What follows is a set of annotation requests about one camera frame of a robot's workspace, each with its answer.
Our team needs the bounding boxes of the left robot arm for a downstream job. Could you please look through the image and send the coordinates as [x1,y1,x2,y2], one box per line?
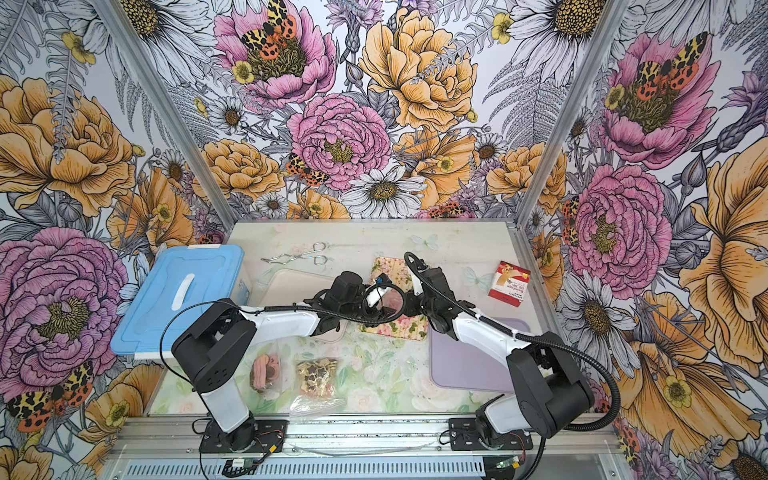
[171,271,406,450]

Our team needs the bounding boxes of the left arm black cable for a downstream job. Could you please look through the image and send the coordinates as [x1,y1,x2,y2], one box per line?
[263,281,409,328]

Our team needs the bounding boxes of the lavender plastic tray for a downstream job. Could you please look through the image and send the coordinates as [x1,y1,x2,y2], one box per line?
[429,329,514,393]

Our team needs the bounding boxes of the red white small box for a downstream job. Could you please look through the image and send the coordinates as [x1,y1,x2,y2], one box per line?
[488,261,531,307]

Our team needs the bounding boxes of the yellow floral tray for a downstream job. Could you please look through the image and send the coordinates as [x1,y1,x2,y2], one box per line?
[358,257,428,341]

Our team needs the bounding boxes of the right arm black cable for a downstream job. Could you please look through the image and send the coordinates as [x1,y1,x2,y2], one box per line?
[404,251,623,433]

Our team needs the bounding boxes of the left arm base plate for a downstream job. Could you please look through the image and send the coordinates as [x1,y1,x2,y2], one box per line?
[200,418,289,455]

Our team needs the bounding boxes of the bag of mixed snacks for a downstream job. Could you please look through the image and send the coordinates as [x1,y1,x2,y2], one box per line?
[289,358,344,419]

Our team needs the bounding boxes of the beige plastic tray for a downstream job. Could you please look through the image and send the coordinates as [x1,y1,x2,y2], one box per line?
[247,269,347,345]

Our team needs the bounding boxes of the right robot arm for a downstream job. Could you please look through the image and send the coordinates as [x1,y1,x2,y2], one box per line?
[405,252,605,443]

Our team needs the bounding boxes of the ziploc bag pink cookies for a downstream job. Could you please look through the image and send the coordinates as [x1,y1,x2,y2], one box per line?
[373,283,409,322]

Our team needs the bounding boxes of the aluminium front rail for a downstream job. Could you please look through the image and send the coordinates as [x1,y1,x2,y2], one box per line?
[107,413,625,461]

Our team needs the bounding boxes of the bag of pink wafers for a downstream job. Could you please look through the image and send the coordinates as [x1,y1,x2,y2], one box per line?
[250,354,282,393]

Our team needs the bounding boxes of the blue lidded storage box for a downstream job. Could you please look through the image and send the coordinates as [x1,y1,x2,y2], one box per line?
[110,244,252,360]

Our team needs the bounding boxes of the metal scissors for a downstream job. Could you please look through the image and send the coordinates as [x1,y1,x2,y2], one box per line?
[261,241,329,266]

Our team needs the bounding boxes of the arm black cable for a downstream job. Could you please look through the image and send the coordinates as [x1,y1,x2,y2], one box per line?
[263,281,409,328]
[404,251,623,433]

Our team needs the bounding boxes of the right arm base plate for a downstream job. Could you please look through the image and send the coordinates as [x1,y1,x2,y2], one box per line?
[439,417,533,452]

